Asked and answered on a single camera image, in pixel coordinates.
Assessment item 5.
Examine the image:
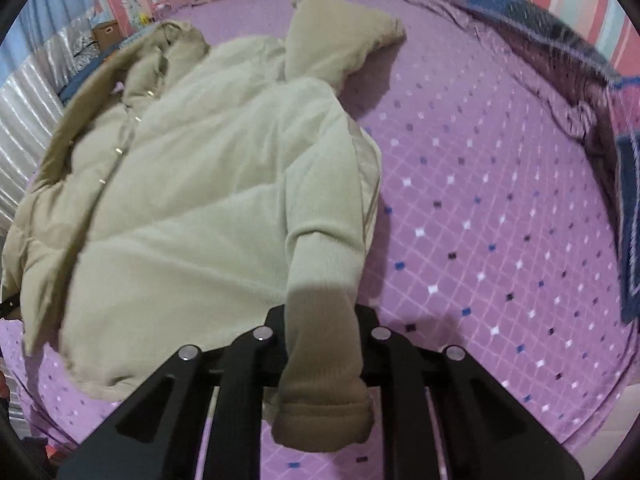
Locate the beige puffer jacket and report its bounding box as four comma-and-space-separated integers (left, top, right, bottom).
1, 0, 405, 453

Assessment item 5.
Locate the purple diamond-pattern bed sheet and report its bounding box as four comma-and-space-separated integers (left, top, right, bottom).
1, 0, 638, 479

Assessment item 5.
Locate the blue purple patchwork blanket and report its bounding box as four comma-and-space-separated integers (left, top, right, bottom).
445, 0, 639, 324

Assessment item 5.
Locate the blue fabric beside bed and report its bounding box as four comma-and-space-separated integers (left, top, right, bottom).
58, 44, 119, 106

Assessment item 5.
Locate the brown cardboard box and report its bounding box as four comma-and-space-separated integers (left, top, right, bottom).
92, 21, 122, 51

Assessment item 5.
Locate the silver white curtain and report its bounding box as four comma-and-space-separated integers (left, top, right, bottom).
1, 4, 101, 234

